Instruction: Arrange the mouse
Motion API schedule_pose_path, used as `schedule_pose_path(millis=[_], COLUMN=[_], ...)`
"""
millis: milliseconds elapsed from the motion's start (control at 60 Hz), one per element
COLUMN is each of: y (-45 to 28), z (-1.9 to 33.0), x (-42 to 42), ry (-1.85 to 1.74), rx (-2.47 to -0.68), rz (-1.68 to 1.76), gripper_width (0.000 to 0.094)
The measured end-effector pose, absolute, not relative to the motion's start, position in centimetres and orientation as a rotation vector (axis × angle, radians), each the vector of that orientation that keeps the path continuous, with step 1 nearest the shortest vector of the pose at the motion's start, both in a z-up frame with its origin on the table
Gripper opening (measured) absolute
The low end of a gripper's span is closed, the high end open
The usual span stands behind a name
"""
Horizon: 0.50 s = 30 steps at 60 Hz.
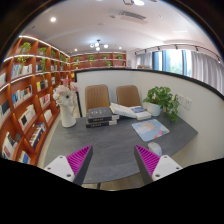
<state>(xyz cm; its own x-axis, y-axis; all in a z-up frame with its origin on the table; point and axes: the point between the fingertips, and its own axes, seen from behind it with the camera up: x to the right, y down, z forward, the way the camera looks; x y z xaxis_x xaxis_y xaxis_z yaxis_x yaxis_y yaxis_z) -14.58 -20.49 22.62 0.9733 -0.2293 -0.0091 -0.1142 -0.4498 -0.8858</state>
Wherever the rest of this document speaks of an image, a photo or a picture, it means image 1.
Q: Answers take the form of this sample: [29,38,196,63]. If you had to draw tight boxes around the gripper left finger magenta ridged pad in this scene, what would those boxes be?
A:
[44,145,93,186]

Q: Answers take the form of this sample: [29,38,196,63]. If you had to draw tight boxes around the gripper right finger magenta ridged pad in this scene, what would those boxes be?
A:
[134,145,182,185]

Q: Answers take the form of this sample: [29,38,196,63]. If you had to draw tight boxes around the white computer mouse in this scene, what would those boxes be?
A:
[148,142,162,156]

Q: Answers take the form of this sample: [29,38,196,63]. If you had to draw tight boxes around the colourful map mouse pad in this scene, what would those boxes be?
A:
[132,119,169,142]

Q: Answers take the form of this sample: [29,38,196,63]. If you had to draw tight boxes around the lower dark hardcover book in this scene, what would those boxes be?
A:
[86,120,117,128]

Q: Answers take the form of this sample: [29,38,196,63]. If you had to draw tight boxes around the dark hardcover book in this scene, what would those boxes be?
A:
[86,120,117,128]
[87,107,120,123]

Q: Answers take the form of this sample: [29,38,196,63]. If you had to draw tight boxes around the open white book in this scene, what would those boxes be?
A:
[110,103,151,120]

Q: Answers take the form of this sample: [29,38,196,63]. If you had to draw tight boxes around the upper dark hardcover book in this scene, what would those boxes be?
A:
[87,107,120,123]

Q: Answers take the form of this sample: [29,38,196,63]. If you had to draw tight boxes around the green potted plant white pot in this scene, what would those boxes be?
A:
[143,86,179,122]

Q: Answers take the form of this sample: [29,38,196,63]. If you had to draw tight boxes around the white vase with flowers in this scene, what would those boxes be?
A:
[53,78,79,128]

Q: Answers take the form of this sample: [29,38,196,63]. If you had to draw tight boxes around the left tan leather chair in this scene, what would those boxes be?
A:
[85,84,110,111]

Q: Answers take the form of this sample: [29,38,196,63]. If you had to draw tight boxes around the tan leather chair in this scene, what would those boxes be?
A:
[85,84,110,111]
[116,85,141,107]

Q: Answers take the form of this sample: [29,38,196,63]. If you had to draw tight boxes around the right tan leather chair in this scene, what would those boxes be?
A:
[116,85,141,107]

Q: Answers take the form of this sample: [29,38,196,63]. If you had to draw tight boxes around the white grey window curtain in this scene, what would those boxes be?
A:
[191,52,224,95]

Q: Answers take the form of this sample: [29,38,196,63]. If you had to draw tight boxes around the ceiling chandelier lamp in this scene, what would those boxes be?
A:
[90,40,109,51]

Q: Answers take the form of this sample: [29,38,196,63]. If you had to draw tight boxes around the white wall socket panel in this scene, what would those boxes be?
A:
[177,94,192,109]

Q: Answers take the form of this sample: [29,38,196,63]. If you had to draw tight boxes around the orange wooden bookshelf wall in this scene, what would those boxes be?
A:
[0,35,71,165]

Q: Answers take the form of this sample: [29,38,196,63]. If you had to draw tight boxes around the back wall orange shelf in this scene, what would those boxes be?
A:
[70,52,126,70]

